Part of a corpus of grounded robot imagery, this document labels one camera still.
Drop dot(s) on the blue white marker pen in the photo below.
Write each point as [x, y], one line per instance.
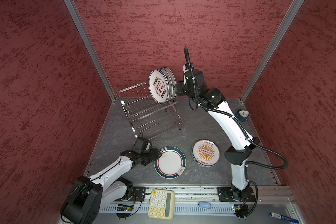
[282, 217]

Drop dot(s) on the left circuit board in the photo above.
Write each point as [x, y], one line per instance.
[125, 208]

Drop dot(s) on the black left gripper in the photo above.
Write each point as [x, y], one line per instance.
[154, 156]

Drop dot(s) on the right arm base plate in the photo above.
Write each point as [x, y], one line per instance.
[229, 194]

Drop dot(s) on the stainless steel dish rack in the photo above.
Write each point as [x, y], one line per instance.
[148, 118]

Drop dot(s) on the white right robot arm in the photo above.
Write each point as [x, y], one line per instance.
[213, 102]

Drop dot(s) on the yellow calculator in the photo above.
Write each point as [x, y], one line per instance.
[161, 204]

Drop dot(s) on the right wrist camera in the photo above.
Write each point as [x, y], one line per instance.
[187, 75]

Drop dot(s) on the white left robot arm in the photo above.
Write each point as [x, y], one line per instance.
[82, 205]

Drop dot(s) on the circuit board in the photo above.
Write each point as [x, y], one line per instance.
[237, 208]
[125, 208]

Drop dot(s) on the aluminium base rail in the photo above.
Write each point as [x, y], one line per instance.
[203, 200]

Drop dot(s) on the red green rimmed plate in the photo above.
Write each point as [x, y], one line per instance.
[171, 164]

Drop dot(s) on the aluminium corner post left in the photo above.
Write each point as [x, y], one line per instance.
[74, 13]

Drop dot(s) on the right circuit board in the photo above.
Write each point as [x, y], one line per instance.
[237, 208]

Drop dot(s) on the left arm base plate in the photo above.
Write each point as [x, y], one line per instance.
[135, 193]

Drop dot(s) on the orange patterned plate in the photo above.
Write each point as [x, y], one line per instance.
[205, 153]

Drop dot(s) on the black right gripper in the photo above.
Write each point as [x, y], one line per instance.
[181, 86]

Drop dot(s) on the aluminium corner post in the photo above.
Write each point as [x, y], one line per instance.
[275, 41]
[74, 13]

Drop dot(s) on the red character text plate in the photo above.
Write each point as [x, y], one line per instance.
[158, 86]

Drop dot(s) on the aluminium corner post right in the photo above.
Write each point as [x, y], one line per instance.
[275, 41]

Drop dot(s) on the green white alarm clock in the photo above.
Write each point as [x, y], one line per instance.
[242, 115]

